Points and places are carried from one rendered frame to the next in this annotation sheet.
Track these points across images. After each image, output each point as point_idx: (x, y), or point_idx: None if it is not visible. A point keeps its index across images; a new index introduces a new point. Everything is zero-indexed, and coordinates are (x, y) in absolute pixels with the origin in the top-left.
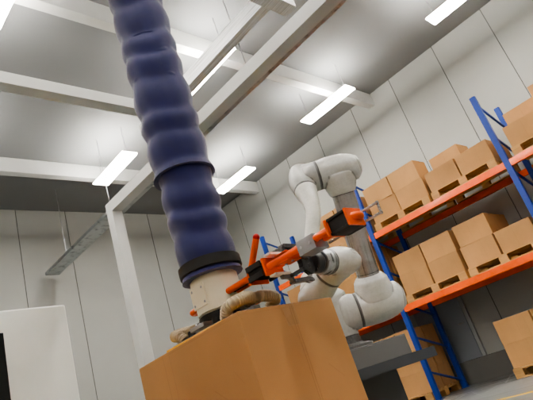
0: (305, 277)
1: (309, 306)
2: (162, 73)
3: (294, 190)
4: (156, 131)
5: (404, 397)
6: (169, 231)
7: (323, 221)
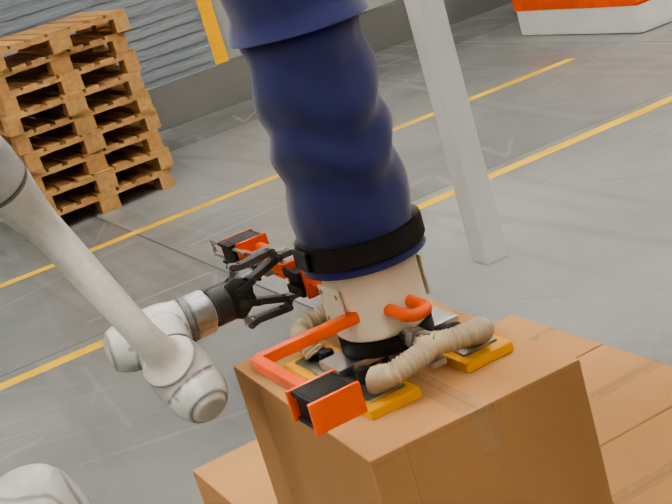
0: (262, 312)
1: None
2: None
3: (26, 169)
4: None
5: None
6: (392, 125)
7: (265, 233)
